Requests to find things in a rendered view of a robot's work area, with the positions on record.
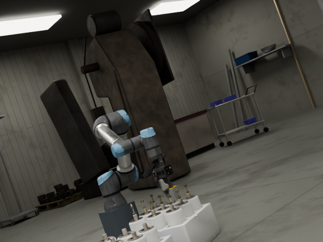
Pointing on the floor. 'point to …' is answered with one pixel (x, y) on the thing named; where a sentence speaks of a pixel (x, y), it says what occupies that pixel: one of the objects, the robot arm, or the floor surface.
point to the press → (134, 85)
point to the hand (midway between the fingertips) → (165, 192)
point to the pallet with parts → (62, 200)
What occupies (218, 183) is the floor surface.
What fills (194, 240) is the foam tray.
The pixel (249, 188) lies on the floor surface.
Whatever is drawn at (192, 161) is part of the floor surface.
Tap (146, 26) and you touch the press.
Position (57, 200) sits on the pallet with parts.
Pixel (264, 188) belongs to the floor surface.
